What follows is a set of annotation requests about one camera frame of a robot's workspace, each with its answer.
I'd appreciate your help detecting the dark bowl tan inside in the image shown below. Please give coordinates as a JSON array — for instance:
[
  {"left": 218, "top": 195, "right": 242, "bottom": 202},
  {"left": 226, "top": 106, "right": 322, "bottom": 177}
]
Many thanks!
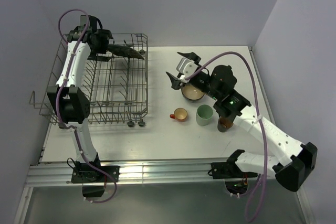
[{"left": 181, "top": 84, "right": 205, "bottom": 102}]

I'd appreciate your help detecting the black floral square plate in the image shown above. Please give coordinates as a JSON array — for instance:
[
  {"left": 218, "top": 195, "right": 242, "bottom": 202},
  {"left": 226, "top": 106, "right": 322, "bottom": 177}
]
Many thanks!
[{"left": 107, "top": 44, "right": 144, "bottom": 60}]

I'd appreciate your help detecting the small red orange cup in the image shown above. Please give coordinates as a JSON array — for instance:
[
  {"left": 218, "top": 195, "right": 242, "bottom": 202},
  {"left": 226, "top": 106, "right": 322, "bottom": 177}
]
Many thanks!
[{"left": 170, "top": 108, "right": 188, "bottom": 122}]

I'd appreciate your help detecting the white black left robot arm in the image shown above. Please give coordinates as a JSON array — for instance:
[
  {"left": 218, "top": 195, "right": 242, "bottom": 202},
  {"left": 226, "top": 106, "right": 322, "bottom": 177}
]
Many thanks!
[{"left": 47, "top": 15, "right": 112, "bottom": 182}]

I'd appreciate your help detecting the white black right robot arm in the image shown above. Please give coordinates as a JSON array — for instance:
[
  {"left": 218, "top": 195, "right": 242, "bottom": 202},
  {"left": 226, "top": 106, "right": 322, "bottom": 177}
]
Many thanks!
[{"left": 168, "top": 52, "right": 318, "bottom": 192}]

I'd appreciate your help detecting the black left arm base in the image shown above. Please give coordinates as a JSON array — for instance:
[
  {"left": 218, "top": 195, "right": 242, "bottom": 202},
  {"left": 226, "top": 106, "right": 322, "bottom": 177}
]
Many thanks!
[{"left": 71, "top": 166, "right": 120, "bottom": 184}]

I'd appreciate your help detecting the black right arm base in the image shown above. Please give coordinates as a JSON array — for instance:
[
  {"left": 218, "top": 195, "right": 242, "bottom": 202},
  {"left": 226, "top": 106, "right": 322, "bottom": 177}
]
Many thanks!
[{"left": 207, "top": 162, "right": 258, "bottom": 179}]

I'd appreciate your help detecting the pale green cup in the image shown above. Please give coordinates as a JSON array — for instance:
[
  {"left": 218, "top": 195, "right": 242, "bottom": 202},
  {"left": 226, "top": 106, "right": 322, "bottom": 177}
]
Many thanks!
[{"left": 196, "top": 104, "right": 213, "bottom": 126}]

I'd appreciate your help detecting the dark brown mug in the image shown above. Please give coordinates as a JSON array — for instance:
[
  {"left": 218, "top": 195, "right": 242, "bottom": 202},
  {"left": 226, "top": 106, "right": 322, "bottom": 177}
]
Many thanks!
[{"left": 217, "top": 116, "right": 234, "bottom": 133}]

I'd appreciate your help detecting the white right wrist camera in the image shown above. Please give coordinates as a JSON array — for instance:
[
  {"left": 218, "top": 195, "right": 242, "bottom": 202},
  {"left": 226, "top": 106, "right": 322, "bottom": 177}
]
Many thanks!
[{"left": 176, "top": 57, "right": 198, "bottom": 83}]

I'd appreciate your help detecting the grey wire dish rack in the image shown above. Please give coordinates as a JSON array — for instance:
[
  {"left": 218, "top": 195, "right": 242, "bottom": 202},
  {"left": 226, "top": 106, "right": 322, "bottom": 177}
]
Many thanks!
[{"left": 30, "top": 33, "right": 149, "bottom": 127}]

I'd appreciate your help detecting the aluminium mounting rail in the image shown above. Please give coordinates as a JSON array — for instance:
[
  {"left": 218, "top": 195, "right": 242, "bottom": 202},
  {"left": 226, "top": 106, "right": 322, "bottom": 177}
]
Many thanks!
[{"left": 25, "top": 157, "right": 301, "bottom": 188}]

